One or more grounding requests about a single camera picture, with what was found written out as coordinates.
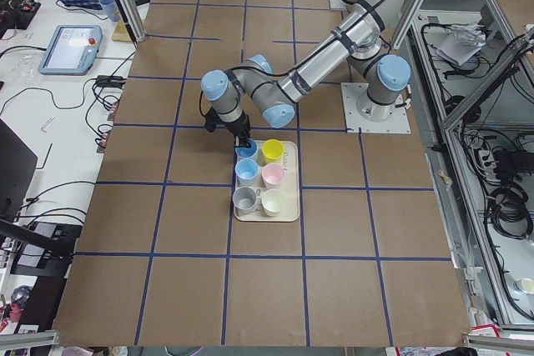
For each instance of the grey plastic cup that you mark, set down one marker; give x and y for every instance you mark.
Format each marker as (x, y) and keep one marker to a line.
(244, 199)

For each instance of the pink plastic cup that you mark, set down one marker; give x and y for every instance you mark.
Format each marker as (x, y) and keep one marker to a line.
(273, 175)

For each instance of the blue cup on desk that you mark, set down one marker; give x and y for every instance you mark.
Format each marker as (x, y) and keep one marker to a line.
(110, 8)

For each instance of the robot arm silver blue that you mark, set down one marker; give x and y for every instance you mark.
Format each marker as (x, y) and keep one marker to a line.
(356, 40)

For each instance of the crumpled white paper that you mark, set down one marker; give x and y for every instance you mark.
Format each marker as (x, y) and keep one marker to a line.
(462, 43)

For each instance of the wooden stand base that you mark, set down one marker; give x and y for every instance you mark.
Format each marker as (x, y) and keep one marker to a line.
(123, 33)

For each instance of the yellow plastic cup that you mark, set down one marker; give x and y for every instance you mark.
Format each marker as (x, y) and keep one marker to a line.
(272, 151)

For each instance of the black monitor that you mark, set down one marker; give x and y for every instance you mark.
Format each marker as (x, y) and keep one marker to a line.
(18, 163)

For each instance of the cream white plastic cup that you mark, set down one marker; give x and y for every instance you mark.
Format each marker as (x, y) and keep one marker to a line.
(273, 202)

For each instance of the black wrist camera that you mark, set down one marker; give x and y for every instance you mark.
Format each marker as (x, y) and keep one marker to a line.
(211, 120)

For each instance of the light blue plastic cup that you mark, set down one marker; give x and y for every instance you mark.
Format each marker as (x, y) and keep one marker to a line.
(246, 154)

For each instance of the near teach pendant tablet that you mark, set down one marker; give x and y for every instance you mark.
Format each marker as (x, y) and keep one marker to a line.
(72, 50)

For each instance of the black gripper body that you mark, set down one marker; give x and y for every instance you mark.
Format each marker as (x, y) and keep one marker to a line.
(239, 126)

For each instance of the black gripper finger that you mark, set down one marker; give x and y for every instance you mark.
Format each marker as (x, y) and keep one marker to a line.
(250, 144)

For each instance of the blue plastic cup on tray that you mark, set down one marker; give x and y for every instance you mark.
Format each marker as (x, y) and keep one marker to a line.
(246, 171)

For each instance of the cream serving tray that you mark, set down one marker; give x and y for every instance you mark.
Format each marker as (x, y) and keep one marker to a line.
(290, 188)

